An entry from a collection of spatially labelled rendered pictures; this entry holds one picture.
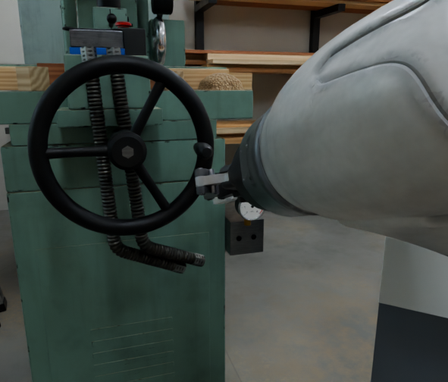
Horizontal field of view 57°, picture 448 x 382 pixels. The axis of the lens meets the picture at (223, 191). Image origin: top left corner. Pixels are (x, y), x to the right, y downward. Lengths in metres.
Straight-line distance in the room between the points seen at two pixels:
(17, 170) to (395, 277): 0.69
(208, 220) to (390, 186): 0.76
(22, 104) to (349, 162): 0.73
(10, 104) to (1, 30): 2.53
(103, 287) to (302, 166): 0.77
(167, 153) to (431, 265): 0.53
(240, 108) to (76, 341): 0.62
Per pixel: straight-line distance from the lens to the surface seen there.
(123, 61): 0.66
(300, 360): 1.53
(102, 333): 1.00
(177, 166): 0.87
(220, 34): 3.47
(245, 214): 0.87
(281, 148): 0.23
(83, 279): 0.93
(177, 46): 1.18
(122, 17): 0.97
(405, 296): 0.65
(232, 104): 0.89
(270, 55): 3.10
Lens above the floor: 0.91
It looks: 14 degrees down
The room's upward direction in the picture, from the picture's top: straight up
